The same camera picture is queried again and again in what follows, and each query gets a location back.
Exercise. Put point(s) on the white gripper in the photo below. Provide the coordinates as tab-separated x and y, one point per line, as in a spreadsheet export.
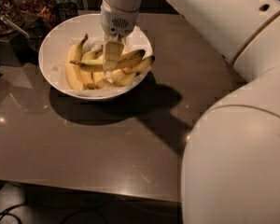
118	22

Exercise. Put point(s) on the long top yellow banana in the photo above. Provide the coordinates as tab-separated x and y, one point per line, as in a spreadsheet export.
129	59

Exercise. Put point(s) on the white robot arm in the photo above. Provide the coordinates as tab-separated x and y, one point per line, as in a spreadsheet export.
231	163

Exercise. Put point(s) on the small greenish yellow banana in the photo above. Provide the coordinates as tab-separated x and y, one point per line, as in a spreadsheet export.
91	55

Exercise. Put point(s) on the lower right yellow banana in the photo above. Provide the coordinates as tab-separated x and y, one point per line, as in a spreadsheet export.
120	78

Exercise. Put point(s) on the bottom middle yellow banana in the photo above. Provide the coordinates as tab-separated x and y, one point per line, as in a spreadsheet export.
100	81

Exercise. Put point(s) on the left yellow banana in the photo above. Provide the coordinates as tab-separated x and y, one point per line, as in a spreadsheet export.
73	75

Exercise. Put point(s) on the white paper bowl liner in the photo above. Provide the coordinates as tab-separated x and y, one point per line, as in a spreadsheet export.
81	74

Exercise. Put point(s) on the white bowl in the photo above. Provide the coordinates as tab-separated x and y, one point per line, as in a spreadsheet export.
53	54

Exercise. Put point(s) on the metal spoon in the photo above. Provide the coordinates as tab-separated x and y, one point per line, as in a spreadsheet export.
7	21

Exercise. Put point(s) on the glass jar with snacks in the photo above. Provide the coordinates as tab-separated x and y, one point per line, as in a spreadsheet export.
3	10

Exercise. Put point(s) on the black wire basket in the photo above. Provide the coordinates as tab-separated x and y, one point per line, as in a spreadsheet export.
67	11

